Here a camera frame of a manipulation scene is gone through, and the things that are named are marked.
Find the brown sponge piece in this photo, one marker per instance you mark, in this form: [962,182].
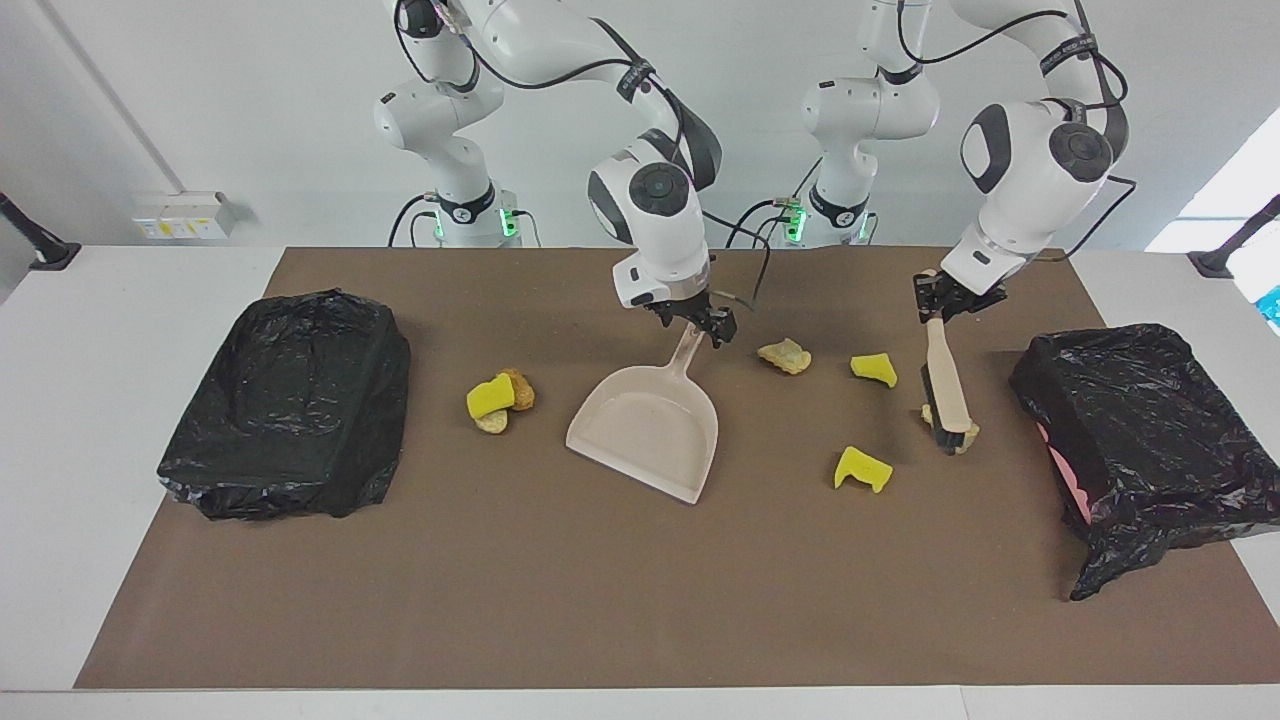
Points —
[522,392]

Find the loose black trash bag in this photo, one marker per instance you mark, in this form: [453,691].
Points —
[1150,420]

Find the black camera stand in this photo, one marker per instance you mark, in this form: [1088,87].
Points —
[1215,262]
[55,255]

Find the yellow sponge piece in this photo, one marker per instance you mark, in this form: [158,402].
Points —
[873,370]
[865,468]
[488,398]

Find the taut black trash bag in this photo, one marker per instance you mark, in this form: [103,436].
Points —
[290,400]

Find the brown table mat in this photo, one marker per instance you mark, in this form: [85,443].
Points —
[600,600]

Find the beige hand brush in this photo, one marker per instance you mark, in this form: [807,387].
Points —
[945,370]

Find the blue object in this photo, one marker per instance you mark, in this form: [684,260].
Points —
[1272,305]

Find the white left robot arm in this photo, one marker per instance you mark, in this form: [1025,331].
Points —
[1040,160]

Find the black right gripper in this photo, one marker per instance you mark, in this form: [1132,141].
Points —
[690,300]

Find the small beige sponge piece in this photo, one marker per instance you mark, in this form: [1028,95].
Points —
[492,423]

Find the white wall socket box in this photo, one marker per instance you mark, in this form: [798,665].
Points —
[180,220]

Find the pink plastic bin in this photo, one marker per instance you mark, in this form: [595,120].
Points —
[1068,478]

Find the beige plastic dustpan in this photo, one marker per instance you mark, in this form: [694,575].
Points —
[645,430]

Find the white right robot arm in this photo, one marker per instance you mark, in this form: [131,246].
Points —
[660,215]

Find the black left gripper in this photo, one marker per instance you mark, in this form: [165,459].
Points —
[970,295]

